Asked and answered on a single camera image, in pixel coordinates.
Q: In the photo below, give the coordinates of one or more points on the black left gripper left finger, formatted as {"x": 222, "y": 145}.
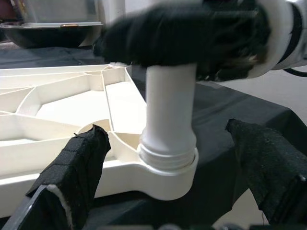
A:
{"x": 79, "y": 167}

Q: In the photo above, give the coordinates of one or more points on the large black wok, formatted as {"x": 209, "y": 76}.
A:
{"x": 48, "y": 36}

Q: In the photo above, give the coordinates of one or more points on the white plastic table top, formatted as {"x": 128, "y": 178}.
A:
{"x": 60, "y": 95}

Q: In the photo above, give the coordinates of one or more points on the white plastic table leg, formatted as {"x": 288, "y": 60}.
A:
{"x": 170, "y": 107}

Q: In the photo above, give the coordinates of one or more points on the black table cloth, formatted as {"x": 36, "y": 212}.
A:
{"x": 227, "y": 107}

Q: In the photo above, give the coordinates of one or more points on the clear plastic storage box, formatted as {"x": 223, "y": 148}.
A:
{"x": 60, "y": 12}

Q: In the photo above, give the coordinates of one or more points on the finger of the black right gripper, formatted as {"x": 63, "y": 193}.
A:
{"x": 148, "y": 40}

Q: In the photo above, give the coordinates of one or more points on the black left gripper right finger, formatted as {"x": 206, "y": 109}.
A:
{"x": 271, "y": 172}

